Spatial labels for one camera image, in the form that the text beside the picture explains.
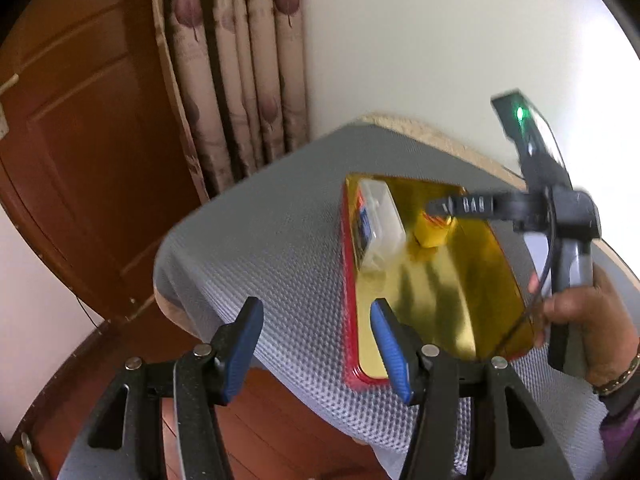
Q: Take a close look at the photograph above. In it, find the clear plastic box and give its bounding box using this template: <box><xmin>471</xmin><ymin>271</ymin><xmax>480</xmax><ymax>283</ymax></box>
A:
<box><xmin>352</xmin><ymin>179</ymin><xmax>406</xmax><ymax>272</ymax></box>

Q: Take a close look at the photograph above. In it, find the person right hand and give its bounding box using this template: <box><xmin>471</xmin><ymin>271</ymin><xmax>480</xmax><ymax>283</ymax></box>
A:
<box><xmin>533</xmin><ymin>266</ymin><xmax>639</xmax><ymax>388</ymax></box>

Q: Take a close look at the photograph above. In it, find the gold red-rimmed tray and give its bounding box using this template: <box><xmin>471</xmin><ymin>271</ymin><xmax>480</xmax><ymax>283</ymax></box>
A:
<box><xmin>341</xmin><ymin>174</ymin><xmax>526</xmax><ymax>390</ymax></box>

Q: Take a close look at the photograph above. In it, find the grey honeycomb mat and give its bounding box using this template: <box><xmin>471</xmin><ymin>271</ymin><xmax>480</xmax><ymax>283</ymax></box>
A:
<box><xmin>152</xmin><ymin>121</ymin><xmax>640</xmax><ymax>480</ymax></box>

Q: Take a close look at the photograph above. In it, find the brown wooden door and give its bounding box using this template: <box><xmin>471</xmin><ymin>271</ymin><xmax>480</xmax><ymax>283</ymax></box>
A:
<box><xmin>1</xmin><ymin>0</ymin><xmax>201</xmax><ymax>318</ymax></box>

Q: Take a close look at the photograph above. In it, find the beige patterned curtain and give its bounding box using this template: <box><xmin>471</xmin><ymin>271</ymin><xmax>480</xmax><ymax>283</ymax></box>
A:
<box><xmin>152</xmin><ymin>0</ymin><xmax>309</xmax><ymax>202</ymax></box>

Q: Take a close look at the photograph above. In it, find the bead bracelet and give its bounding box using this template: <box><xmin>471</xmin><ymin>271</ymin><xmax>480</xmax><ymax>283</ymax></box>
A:
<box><xmin>591</xmin><ymin>351</ymin><xmax>640</xmax><ymax>397</ymax></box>

